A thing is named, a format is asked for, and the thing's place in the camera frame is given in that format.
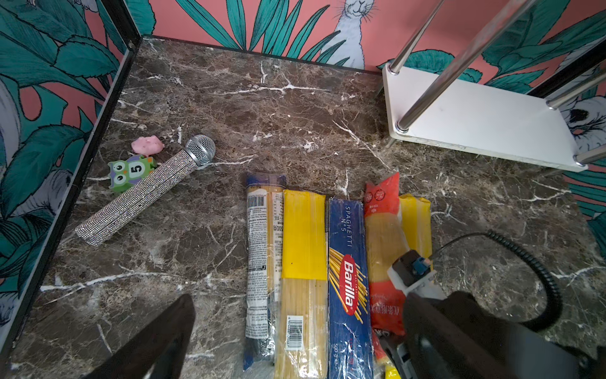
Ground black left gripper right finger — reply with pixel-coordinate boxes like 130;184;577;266
403;294;515;378

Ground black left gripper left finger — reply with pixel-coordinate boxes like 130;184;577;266
85;294;196;378

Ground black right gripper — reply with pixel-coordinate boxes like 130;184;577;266
378;291;581;379

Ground blue Barilla spaghetti box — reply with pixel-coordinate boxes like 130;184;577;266
328;197;373;378

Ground red yellow narrow spaghetti bag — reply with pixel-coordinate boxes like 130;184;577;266
365;173;410;360

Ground plain yellow spaghetti bag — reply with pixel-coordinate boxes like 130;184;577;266
399;194;432;258

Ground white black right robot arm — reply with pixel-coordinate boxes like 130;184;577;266
379;292;605;378

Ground white two-tier shelf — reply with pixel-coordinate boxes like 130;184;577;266
382;1;605;172

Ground yellow label spaghetti bag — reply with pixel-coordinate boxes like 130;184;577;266
274;189;329;378

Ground green number toy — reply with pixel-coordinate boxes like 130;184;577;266
107;155;158;194

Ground clear blue-end spaghetti bag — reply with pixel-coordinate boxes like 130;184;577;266
243;173;287;370

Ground glitter silver microphone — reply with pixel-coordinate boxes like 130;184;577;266
75;134;216;246

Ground pink pig toy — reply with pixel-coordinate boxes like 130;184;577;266
131;135;165;157

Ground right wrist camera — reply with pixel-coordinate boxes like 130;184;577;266
388;250;446;300

